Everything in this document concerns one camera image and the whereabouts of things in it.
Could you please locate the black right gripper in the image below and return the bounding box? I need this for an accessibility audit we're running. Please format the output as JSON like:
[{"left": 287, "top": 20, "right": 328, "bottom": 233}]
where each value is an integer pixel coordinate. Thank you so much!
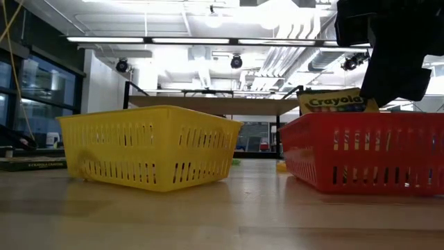
[{"left": 334, "top": 0, "right": 444, "bottom": 108}]

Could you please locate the red plastic basket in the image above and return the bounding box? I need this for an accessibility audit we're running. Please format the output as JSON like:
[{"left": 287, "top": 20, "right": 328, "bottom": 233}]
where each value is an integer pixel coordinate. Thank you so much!
[{"left": 278, "top": 111, "right": 444, "bottom": 196}]

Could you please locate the Crayola crayon box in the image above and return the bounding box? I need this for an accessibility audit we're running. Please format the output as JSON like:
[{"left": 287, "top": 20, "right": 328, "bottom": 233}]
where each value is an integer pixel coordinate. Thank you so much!
[
  {"left": 0, "top": 156, "right": 68, "bottom": 172},
  {"left": 296, "top": 87, "right": 393, "bottom": 181}
]

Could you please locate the yellow plastic basket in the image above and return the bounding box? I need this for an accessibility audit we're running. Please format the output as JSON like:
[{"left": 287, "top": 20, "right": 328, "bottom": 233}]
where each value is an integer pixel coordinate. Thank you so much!
[{"left": 55, "top": 105, "right": 244, "bottom": 193}]

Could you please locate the black spotlight cluster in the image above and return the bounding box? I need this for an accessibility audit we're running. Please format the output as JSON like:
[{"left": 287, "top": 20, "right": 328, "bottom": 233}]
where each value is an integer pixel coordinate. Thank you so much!
[{"left": 341, "top": 51, "right": 371, "bottom": 72}]

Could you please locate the large glass window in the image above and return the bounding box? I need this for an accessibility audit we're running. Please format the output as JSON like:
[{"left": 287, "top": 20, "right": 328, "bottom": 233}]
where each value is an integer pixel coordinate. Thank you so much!
[{"left": 0, "top": 43, "right": 87, "bottom": 149}]

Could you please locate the white bucket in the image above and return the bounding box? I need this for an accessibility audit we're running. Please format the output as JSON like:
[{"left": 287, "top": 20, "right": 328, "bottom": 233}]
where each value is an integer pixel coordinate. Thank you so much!
[{"left": 45, "top": 131, "right": 60, "bottom": 149}]

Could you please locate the silver ventilation duct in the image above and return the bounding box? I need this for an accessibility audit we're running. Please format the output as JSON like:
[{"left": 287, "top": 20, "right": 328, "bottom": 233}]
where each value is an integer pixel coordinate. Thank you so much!
[{"left": 307, "top": 50, "right": 348, "bottom": 73}]

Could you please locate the yellow extension cord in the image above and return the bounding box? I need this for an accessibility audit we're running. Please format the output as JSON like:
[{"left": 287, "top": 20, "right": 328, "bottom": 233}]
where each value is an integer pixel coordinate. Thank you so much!
[
  {"left": 1, "top": 0, "right": 37, "bottom": 149},
  {"left": 0, "top": 0, "right": 24, "bottom": 42}
]

